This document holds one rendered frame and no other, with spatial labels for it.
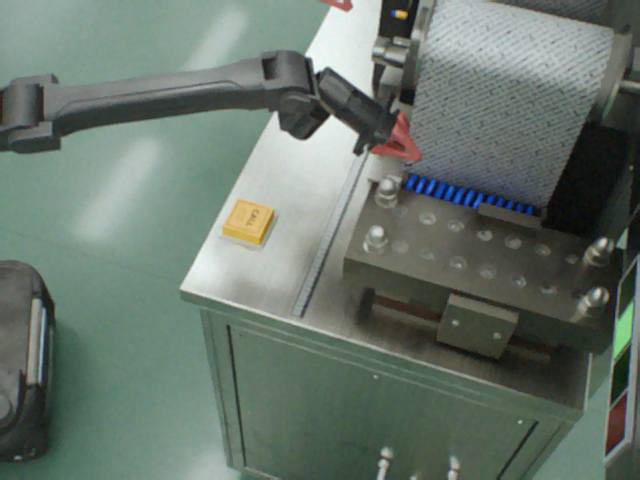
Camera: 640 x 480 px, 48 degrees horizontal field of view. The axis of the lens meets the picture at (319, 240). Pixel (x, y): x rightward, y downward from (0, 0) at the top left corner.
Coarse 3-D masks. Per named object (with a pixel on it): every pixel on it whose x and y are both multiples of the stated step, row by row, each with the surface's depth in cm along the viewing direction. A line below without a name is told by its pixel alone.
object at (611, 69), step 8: (424, 32) 99; (616, 40) 96; (624, 40) 96; (616, 48) 95; (616, 56) 95; (416, 64) 102; (608, 64) 95; (616, 64) 95; (608, 72) 95; (616, 72) 95; (608, 80) 95; (600, 88) 96; (608, 88) 95; (600, 96) 96; (608, 96) 96; (600, 104) 97; (592, 112) 99
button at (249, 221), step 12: (240, 204) 126; (252, 204) 126; (228, 216) 125; (240, 216) 125; (252, 216) 125; (264, 216) 125; (228, 228) 123; (240, 228) 123; (252, 228) 123; (264, 228) 124; (252, 240) 123
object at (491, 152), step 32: (416, 96) 105; (416, 128) 110; (448, 128) 108; (480, 128) 106; (512, 128) 104; (544, 128) 102; (448, 160) 113; (480, 160) 111; (512, 160) 109; (544, 160) 107; (480, 192) 116; (512, 192) 114; (544, 192) 112
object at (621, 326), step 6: (630, 306) 83; (630, 312) 83; (624, 318) 84; (630, 318) 82; (618, 324) 86; (624, 324) 84; (630, 324) 81; (618, 330) 86; (624, 330) 83; (630, 330) 81; (618, 336) 85; (624, 336) 82; (630, 336) 80; (618, 342) 84; (624, 342) 82; (618, 348) 83
